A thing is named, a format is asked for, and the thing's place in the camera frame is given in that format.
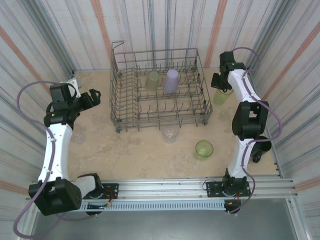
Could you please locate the green translucent cup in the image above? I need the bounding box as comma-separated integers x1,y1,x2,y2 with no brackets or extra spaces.
213,89,229,106
194,140,215,162

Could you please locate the clear plastic cup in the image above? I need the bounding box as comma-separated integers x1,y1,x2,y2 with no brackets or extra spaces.
71,123,86,145
161,124,180,144

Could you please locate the purple plastic cup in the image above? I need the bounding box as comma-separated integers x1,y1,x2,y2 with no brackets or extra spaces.
163,69,180,94

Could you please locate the pale olive glass cup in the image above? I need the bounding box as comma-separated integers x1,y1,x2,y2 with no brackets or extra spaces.
144,70,160,92

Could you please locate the grey metal panel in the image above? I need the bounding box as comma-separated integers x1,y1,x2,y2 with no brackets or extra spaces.
31,211,300,240

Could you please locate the grey wire dish rack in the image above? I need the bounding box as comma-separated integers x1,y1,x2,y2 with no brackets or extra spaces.
109,41,214,135

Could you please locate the aluminium corner post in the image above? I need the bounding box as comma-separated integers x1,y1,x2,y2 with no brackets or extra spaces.
246,0,285,71
37,0,76,75

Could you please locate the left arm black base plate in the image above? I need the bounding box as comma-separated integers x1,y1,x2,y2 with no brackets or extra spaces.
82,183,120,200

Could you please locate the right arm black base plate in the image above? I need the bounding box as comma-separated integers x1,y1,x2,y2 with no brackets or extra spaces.
206,180,251,198

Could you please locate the long aluminium mounting rail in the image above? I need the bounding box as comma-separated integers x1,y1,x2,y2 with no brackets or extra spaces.
24,174,300,201

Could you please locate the grey slotted cable duct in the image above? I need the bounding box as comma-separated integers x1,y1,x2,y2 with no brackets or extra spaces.
79,201,227,212

